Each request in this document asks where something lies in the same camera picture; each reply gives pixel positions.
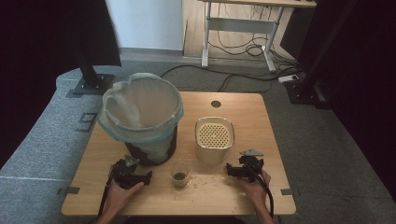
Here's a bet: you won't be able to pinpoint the black curtain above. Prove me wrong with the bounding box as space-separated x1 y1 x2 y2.
0 0 122 171
281 0 396 203

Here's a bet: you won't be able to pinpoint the white power strip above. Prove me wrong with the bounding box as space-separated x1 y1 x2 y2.
277 74 300 84

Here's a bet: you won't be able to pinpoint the cream drain container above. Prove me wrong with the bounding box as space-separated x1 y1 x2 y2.
194 116 236 165

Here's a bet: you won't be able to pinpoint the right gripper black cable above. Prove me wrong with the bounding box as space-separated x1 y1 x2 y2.
244 161 276 219

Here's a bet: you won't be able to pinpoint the translucent plastic bin bag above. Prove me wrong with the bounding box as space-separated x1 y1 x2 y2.
96 72 186 145

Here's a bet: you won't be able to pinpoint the black metal stand with base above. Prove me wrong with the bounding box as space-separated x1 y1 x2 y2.
72 46 116 96

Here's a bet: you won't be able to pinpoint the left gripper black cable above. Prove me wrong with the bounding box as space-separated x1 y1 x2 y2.
97 166 116 219

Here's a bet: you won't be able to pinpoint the scattered crumbs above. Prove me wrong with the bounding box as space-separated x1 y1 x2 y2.
189 173 248 198

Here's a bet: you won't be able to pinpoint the dark tape floor mark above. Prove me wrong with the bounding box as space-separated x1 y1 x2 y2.
74 112 99 133

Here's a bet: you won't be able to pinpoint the small clear plastic cup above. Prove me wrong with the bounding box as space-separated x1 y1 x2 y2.
169 161 191 189

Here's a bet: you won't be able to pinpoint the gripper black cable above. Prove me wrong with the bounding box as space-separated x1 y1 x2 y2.
97 166 116 219
244 161 276 219

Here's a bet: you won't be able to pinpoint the person's right hand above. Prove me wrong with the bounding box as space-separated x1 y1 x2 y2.
237 169 273 214

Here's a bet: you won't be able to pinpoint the person's left hand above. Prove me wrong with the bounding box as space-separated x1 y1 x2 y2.
106 179 146 217

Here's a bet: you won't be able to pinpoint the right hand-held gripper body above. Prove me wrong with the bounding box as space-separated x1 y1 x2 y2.
237 148 265 184

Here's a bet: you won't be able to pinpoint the black cable bundle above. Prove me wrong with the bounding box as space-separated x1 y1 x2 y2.
206 3 301 67

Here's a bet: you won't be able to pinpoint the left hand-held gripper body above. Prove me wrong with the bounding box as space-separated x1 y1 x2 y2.
111 154 148 190

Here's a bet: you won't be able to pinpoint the cream perforated strainer insert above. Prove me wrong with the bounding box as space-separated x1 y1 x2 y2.
197 121 233 149

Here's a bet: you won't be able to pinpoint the long black floor cable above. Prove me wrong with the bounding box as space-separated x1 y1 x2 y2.
160 63 305 83

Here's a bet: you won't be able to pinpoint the white desk frame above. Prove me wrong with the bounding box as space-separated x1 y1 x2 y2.
198 0 318 74

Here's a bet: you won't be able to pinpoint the black mesh trash bin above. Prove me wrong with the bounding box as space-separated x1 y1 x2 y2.
123 125 178 167

